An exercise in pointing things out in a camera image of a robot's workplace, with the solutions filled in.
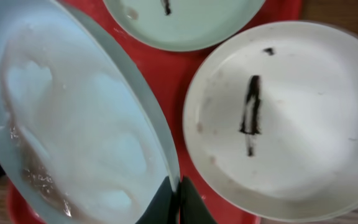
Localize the light blue plate bottom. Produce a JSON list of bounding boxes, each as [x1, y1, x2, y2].
[[0, 1, 180, 223]]

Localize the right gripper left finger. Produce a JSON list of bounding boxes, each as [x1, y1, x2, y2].
[[135, 176, 179, 224]]

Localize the red plastic tray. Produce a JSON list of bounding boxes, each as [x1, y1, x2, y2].
[[6, 0, 303, 224]]

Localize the white plate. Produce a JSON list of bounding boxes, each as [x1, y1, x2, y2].
[[183, 21, 358, 222]]

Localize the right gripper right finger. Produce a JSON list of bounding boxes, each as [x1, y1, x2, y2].
[[180, 177, 217, 224]]

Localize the light blue plate top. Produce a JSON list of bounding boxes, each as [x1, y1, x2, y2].
[[103, 0, 265, 52]]

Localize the light blue plate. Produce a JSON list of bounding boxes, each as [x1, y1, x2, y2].
[[0, 1, 180, 223], [103, 0, 265, 52]]

